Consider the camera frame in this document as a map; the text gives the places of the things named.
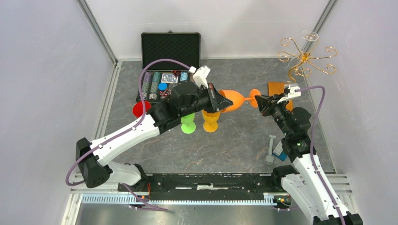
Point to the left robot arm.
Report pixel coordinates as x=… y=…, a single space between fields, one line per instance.
x=95 y=158

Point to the gold wire glass rack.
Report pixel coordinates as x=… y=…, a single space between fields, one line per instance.
x=303 y=58

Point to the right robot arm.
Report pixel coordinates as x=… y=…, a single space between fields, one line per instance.
x=304 y=180

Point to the blue round chip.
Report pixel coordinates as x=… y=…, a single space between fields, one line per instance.
x=162 y=86

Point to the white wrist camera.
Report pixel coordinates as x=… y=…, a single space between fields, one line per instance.
x=291 y=91
x=199 y=75

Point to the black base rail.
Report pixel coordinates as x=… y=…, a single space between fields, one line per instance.
x=208 y=186

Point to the orange plastic wine glass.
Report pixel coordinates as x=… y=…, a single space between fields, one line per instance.
x=238 y=99

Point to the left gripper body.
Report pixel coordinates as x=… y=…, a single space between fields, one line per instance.
x=211 y=97

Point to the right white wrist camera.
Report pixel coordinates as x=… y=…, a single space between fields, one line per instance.
x=291 y=91

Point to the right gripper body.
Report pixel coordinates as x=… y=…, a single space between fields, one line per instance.
x=274 y=107

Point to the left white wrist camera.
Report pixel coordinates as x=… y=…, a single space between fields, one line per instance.
x=199 y=75

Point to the blue green building blocks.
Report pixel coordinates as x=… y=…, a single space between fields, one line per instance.
x=279 y=153

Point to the wooden rack base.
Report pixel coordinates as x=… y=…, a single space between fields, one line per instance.
x=278 y=88

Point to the black poker chip case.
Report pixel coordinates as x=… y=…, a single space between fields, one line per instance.
x=182 y=47

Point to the red plastic wine glass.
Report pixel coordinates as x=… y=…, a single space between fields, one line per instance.
x=138 y=109

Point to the green plastic wine glass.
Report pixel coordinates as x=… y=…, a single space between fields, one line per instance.
x=188 y=125

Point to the playing card deck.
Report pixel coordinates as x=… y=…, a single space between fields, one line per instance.
x=169 y=78

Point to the yellow plastic wine glass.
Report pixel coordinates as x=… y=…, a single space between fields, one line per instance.
x=210 y=124

